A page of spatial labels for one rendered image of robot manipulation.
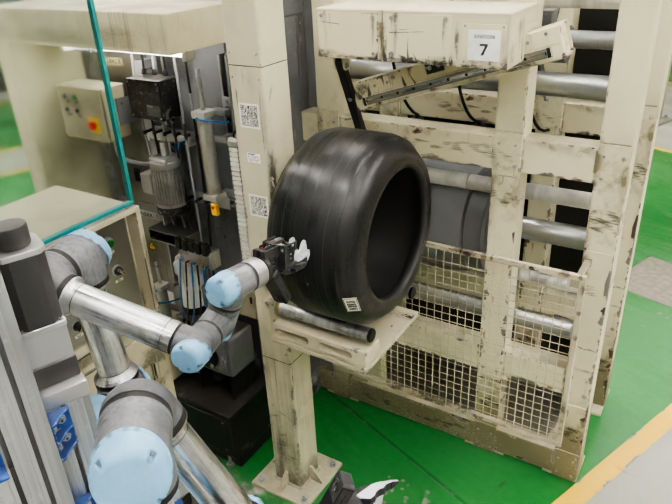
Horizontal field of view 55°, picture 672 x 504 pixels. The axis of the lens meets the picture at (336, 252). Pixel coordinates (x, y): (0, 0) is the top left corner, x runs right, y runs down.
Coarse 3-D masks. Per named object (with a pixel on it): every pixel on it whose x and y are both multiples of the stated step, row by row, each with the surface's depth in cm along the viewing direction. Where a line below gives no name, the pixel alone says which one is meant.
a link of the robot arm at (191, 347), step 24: (72, 288) 143; (96, 288) 146; (72, 312) 144; (96, 312) 142; (120, 312) 141; (144, 312) 142; (144, 336) 141; (168, 336) 140; (192, 336) 140; (216, 336) 144; (192, 360) 137
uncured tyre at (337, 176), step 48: (336, 144) 180; (384, 144) 179; (288, 192) 176; (336, 192) 170; (384, 192) 220; (288, 240) 176; (336, 240) 169; (384, 240) 222; (288, 288) 185; (336, 288) 175; (384, 288) 214
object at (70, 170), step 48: (0, 0) 151; (48, 0) 161; (0, 48) 153; (48, 48) 164; (96, 48) 176; (0, 96) 156; (48, 96) 166; (96, 96) 179; (0, 144) 158; (48, 144) 169; (96, 144) 182; (0, 192) 161; (48, 192) 172; (96, 192) 186; (48, 240) 175
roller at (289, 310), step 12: (288, 312) 206; (300, 312) 204; (312, 312) 203; (312, 324) 203; (324, 324) 200; (336, 324) 198; (348, 324) 196; (360, 324) 196; (360, 336) 193; (372, 336) 194
